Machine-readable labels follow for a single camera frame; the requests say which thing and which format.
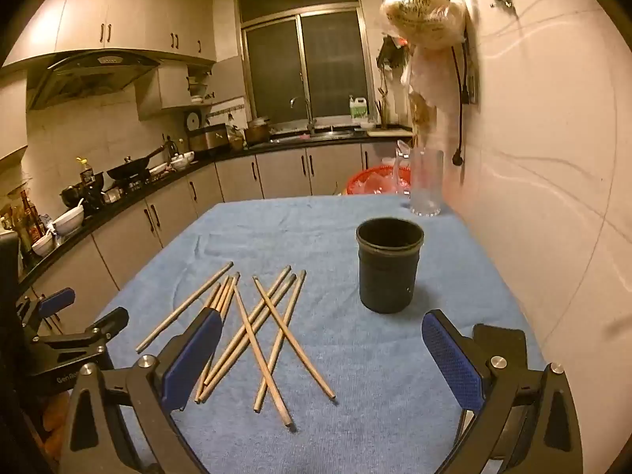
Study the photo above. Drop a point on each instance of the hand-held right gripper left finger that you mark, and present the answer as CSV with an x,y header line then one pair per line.
x,y
192,355

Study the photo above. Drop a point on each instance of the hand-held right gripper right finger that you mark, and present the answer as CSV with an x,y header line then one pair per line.
x,y
452,355

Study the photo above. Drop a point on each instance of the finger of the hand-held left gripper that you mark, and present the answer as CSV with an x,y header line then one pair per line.
x,y
57,301
111,323

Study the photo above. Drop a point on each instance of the group of wooden chopsticks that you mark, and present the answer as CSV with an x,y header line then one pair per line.
x,y
256,335

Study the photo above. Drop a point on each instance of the black chopstick holder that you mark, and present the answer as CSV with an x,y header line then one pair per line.
x,y
390,276

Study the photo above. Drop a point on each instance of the small white bowl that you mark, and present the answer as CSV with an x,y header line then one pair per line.
x,y
43,246

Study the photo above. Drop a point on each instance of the large white bowl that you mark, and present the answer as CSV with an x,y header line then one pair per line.
x,y
69,219

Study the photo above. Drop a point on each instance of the cluster of condiment bottles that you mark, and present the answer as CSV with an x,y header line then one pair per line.
x,y
29,222

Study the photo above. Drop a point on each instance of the black cooking pot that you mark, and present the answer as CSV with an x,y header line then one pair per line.
x,y
81,197

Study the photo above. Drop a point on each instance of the blue tablecloth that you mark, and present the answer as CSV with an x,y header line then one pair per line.
x,y
345,370

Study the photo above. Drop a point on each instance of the yellow cap oil bottle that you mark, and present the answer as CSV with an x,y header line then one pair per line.
x,y
86,175

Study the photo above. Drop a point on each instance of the gas stove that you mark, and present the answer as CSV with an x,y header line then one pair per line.
x,y
143,183

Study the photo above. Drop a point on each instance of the black wok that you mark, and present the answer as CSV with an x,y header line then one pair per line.
x,y
128,170

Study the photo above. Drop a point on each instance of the clear glass mug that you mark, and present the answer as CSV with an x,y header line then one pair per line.
x,y
425,182

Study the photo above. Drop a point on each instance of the stacked white bowls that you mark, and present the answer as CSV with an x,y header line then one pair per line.
x,y
181,162

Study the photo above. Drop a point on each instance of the clear plastic bag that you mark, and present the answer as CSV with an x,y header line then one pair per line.
x,y
380,185

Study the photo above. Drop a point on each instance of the dark kettle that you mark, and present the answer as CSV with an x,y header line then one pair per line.
x,y
171,148

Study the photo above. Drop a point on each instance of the red plastic basket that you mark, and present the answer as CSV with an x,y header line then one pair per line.
x,y
370,180

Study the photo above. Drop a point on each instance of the beige base cabinets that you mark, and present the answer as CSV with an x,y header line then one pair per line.
x,y
281,173

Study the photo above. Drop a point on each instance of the metal countertop box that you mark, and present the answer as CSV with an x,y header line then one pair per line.
x,y
207,139

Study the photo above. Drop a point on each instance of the round kitchen scale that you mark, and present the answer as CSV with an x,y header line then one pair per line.
x,y
193,120

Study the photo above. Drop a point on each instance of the black range hood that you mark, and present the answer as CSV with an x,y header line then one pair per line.
x,y
89,76

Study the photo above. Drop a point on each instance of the wooden cutting board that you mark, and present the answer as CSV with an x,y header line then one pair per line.
x,y
390,133

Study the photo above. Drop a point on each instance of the brown pot with lid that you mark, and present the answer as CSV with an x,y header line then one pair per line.
x,y
257,133

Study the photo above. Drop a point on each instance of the black kitchen countertop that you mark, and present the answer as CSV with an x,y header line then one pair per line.
x,y
296,142

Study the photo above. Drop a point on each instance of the open shelf with bowls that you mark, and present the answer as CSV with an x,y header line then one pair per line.
x,y
200,89

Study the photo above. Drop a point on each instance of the steel sink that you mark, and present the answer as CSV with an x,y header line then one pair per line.
x,y
316,134

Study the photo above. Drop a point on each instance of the white green detergent jug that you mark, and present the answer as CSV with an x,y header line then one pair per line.
x,y
359,111

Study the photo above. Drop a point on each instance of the chrome faucet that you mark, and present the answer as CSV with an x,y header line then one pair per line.
x,y
307,108

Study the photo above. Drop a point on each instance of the hanging white plastic bags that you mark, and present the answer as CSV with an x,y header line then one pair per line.
x,y
432,84

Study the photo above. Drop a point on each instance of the kitchen window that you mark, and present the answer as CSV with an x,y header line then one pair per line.
x,y
306,59

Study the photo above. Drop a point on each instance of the plastic bag of flatbread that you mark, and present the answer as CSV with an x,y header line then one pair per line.
x,y
424,15

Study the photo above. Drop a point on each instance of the wall hook rail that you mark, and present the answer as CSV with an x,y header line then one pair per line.
x,y
224,112

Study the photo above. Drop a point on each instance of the wall socket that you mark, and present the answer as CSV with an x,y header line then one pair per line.
x,y
472,89

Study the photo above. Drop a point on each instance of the beige wall cabinets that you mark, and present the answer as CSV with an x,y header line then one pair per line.
x,y
138,10

